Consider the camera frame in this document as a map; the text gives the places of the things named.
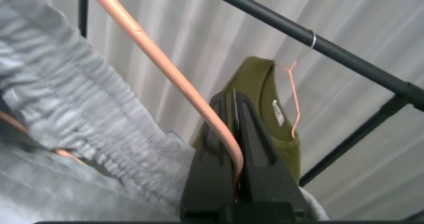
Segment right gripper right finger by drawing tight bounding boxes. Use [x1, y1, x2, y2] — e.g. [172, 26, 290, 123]
[231, 89, 311, 222]

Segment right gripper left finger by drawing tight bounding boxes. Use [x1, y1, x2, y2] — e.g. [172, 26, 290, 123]
[180, 91, 240, 222]

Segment pink clothes hanger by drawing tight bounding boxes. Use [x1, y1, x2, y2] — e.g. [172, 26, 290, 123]
[274, 31, 317, 139]
[0, 0, 245, 185]

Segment green printed shirt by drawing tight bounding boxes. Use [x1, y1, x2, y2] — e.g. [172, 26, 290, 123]
[191, 56, 301, 185]

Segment pale grey garment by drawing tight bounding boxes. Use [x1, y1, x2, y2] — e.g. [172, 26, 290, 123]
[0, 0, 331, 222]

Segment black clothes rack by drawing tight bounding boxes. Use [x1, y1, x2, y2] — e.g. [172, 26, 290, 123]
[78, 0, 424, 222]

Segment white curtain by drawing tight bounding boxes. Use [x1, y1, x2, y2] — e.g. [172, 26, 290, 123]
[46, 0, 424, 222]

